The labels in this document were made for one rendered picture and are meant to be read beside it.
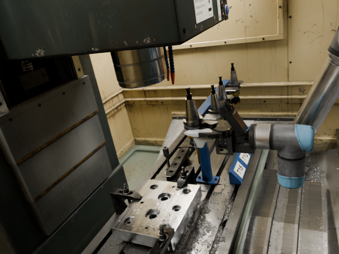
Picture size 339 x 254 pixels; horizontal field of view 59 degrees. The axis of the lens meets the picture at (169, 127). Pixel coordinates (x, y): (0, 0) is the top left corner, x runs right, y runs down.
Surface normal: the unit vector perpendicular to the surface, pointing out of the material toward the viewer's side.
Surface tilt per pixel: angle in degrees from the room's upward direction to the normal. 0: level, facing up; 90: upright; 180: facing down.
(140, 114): 90
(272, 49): 90
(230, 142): 90
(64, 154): 90
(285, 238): 8
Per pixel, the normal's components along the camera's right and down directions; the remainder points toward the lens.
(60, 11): -0.40, 0.44
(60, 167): 0.90, 0.04
